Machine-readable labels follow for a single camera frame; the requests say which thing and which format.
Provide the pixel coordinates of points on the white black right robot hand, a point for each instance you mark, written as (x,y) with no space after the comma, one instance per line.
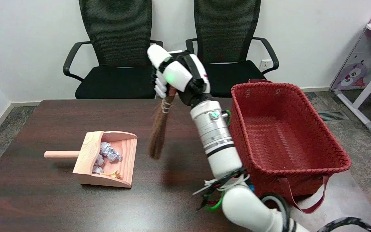
(179,75)

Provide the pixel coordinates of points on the brown straw hand broom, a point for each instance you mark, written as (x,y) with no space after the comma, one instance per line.
(158,135)

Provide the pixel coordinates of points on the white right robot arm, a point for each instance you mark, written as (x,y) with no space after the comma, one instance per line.
(217,145)

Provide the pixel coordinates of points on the red woven basket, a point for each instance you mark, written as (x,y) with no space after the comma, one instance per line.
(285,138)

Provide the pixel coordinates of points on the black mesh office chair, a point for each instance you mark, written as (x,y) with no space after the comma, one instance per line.
(114,80)
(227,32)

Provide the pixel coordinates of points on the large crumpled white paper ball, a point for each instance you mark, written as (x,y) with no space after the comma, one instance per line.
(109,152)

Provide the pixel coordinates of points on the small crumpled white paper ball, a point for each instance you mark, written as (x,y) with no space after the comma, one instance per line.
(97,169)
(99,160)

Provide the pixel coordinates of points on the orange paper scrap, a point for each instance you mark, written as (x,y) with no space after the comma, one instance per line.
(113,175)

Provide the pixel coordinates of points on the wooden dustpan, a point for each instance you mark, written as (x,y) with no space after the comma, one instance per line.
(89,154)

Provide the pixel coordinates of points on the metal floor vent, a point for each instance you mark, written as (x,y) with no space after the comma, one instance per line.
(333,116)

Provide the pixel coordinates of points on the pink cartoon shelf unit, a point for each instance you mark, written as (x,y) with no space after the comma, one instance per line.
(356,71)

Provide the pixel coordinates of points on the white wall socket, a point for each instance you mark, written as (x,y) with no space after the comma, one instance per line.
(265,64)

